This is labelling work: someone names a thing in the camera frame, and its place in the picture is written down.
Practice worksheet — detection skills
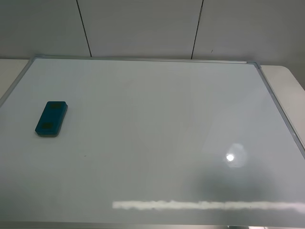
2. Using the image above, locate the teal whiteboard eraser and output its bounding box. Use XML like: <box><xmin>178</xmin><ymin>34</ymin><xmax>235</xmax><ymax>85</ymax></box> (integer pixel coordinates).
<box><xmin>35</xmin><ymin>101</ymin><xmax>68</xmax><ymax>137</ymax></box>

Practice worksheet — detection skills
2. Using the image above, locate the white aluminium-framed whiteboard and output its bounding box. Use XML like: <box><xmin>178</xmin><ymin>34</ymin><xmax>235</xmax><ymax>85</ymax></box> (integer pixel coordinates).
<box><xmin>0</xmin><ymin>57</ymin><xmax>305</xmax><ymax>228</ymax></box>

